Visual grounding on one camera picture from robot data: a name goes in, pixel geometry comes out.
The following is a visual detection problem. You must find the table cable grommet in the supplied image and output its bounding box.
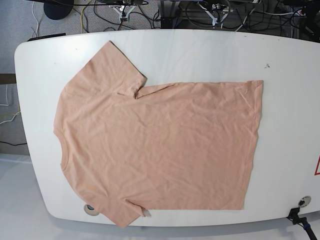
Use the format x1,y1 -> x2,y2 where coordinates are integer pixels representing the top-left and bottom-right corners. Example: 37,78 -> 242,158
83,204 -> 100,217
298,195 -> 312,208

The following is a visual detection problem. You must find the black clamp with cable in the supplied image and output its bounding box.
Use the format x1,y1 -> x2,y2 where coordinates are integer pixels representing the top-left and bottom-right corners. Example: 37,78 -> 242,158
286,207 -> 317,240

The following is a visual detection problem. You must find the dark round stand base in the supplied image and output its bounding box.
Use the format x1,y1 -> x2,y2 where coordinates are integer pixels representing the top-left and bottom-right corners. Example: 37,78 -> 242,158
43,0 -> 74,20

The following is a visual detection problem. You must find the right table cable grommet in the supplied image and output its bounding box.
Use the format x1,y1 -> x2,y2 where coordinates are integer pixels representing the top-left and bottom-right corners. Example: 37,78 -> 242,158
298,195 -> 312,208

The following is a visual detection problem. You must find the black aluminium frame post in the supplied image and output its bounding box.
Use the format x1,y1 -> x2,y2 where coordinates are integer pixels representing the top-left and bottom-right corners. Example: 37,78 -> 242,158
157,0 -> 181,29

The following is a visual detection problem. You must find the peach pink T-shirt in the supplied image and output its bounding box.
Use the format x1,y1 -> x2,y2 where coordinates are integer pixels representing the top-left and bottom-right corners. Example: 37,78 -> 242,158
53,42 -> 263,228

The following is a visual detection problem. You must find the left table cable grommet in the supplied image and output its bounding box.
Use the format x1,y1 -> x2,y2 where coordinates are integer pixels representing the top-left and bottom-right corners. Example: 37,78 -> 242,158
83,204 -> 100,217

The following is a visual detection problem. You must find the white floor cable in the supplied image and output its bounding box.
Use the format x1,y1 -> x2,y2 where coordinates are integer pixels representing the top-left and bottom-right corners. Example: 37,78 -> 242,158
30,0 -> 41,39

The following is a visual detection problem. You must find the yellow floor cable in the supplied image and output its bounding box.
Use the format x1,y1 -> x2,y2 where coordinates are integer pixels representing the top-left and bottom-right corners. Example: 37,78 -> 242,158
80,0 -> 94,34

